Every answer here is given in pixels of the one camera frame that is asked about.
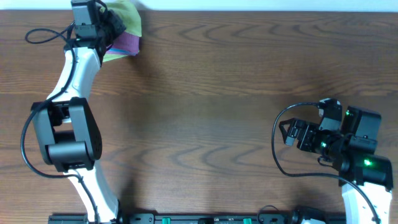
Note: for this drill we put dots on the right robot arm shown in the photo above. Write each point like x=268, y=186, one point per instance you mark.
x=348, y=145

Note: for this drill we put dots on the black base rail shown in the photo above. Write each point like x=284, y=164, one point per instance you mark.
x=148, y=218

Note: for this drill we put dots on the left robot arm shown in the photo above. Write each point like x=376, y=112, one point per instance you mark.
x=69, y=138

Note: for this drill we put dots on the green microfiber cloth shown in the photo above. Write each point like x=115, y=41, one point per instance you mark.
x=128, y=13

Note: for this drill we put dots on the green folded cloth in stack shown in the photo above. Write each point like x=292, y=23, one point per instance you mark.
x=110, y=57

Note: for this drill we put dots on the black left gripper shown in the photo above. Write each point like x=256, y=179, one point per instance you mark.
x=118, y=25

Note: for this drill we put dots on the pink folded cloth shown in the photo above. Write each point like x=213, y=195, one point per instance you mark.
x=127, y=41

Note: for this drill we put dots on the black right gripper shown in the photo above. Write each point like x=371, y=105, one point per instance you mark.
x=308, y=129

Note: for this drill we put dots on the blue folded cloth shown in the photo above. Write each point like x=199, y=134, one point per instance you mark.
x=120, y=51

